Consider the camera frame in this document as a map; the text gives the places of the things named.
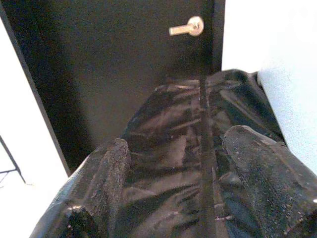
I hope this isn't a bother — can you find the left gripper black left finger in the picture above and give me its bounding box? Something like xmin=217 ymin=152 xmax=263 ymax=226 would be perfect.
xmin=29 ymin=138 xmax=131 ymax=238

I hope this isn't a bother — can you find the black plastic table cover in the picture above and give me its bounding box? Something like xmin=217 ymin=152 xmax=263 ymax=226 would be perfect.
xmin=32 ymin=69 xmax=290 ymax=238

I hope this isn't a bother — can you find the black door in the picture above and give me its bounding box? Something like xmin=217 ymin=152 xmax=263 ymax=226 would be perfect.
xmin=0 ymin=0 xmax=226 ymax=177

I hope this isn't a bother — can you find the metal door handle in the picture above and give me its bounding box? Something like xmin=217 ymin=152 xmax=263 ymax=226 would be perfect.
xmin=168 ymin=16 xmax=205 ymax=37

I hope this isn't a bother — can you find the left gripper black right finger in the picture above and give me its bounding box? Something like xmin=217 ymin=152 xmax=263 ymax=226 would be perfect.
xmin=217 ymin=125 xmax=317 ymax=238

